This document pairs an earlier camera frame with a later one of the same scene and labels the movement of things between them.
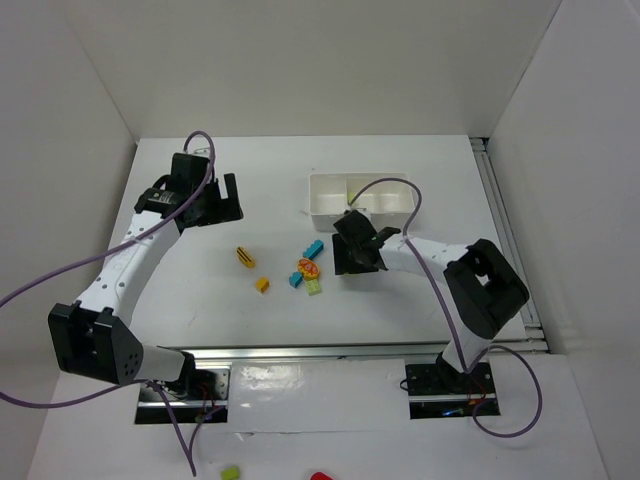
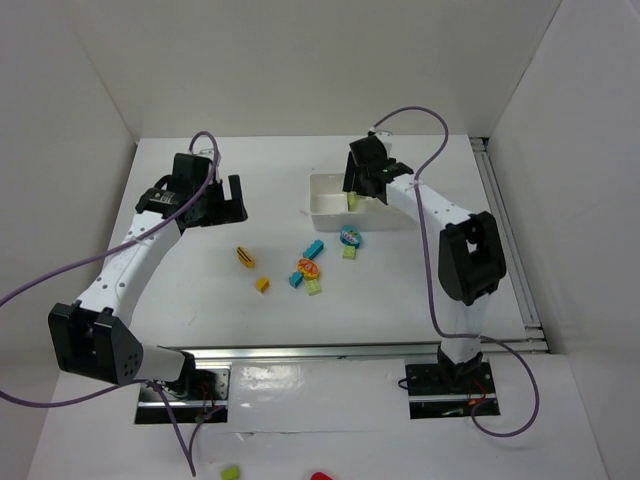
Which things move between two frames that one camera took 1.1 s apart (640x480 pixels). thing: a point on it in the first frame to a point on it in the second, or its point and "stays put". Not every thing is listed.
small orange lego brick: [262, 284] stays put
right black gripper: [347, 253] to [364, 182]
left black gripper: [218, 210] stays put
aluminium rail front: [416, 351] stays put
